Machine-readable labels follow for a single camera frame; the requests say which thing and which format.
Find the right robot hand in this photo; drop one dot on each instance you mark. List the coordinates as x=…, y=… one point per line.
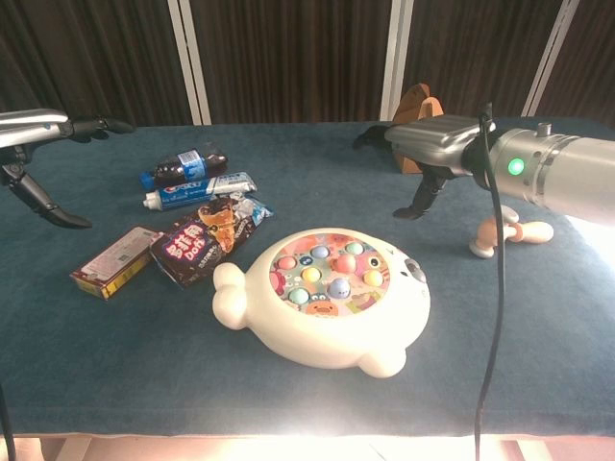
x=432, y=139

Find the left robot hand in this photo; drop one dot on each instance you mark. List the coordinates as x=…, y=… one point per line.
x=33, y=126

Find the small toy mallet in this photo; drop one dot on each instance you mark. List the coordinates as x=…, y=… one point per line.
x=531, y=233

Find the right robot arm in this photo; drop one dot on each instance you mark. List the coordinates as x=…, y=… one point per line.
x=567, y=168

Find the white seal whack-a-mole toy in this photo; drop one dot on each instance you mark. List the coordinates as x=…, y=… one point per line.
x=336, y=331

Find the brown paper gable box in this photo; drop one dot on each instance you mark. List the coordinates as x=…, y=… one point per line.
x=410, y=103

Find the dark ribbed partition panel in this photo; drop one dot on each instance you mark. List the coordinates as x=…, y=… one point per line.
x=591, y=53
x=480, y=48
x=86, y=53
x=288, y=57

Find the cola bottle blue label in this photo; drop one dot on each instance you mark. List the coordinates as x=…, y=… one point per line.
x=187, y=164

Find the red and yellow carton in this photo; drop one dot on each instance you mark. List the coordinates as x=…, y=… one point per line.
x=113, y=264

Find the blue toothpaste tube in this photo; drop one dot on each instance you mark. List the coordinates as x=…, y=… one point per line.
x=192, y=193

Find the dark snack bag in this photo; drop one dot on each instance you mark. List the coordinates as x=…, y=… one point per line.
x=202, y=245

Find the blue felt table mat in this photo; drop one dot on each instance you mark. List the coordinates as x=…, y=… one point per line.
x=144, y=360

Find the white partition post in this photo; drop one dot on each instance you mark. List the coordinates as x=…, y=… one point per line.
x=551, y=57
x=396, y=62
x=192, y=72

